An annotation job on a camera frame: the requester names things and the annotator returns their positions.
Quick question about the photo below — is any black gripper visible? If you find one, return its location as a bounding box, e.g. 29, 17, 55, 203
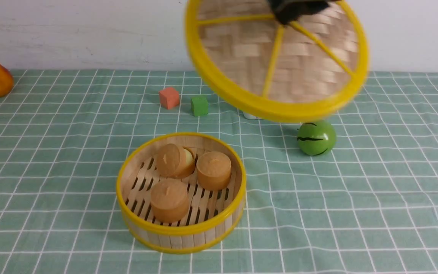
268, 0, 339, 25

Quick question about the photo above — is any woven bamboo steamer lid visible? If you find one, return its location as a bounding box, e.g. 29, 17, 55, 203
184, 0, 370, 123

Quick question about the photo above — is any bamboo steamer basket yellow rim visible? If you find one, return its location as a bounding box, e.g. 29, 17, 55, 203
116, 132, 246, 254

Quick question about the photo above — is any green lidded white storage box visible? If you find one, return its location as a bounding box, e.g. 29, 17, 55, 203
242, 111, 262, 120

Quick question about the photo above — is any green foam cube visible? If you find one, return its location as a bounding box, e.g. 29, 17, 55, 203
190, 95, 209, 117

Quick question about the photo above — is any green toy watermelon ball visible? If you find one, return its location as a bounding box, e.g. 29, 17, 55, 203
297, 120, 337, 156

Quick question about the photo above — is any orange foam cube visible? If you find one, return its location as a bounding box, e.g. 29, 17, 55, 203
159, 87, 180, 110

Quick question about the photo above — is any brown bun back right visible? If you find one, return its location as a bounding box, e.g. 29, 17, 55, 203
196, 151, 232, 191

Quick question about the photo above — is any brown bun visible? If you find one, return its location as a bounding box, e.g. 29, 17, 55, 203
196, 151, 232, 191
151, 178, 190, 223
155, 143, 196, 179

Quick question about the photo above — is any brown bun back left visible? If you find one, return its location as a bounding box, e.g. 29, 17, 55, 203
155, 143, 196, 179

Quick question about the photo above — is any green checked tablecloth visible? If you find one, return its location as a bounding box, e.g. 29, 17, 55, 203
0, 70, 438, 274

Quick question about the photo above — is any brown bun front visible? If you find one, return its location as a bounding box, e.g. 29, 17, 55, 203
151, 178, 190, 223

